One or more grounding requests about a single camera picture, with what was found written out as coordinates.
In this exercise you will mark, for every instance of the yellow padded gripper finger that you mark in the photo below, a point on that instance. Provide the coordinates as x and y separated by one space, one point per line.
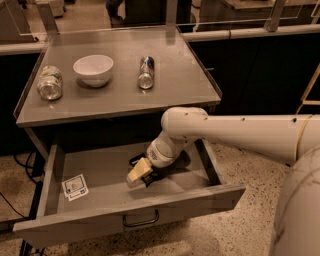
142 168

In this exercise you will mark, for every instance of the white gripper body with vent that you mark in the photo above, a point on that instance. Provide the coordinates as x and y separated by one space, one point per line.
159 156

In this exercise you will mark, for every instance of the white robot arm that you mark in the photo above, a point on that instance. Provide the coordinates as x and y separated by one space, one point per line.
290 139

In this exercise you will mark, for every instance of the grey open top drawer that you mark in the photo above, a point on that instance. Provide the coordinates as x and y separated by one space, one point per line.
191 187

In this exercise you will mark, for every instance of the grey counter cabinet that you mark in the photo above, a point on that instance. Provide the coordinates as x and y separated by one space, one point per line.
178 79

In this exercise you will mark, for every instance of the white tag sticker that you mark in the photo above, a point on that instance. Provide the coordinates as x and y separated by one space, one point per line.
75 187

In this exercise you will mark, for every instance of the blue silver energy can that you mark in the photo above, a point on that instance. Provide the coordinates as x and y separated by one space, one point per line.
146 74

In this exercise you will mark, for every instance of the white ceramic bowl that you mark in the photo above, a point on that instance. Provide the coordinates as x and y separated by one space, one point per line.
94 70

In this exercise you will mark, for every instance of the green soda can lying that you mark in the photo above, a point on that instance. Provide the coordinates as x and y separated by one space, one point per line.
50 83

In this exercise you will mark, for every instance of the black drawer handle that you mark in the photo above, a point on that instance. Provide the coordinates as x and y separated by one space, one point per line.
134 221

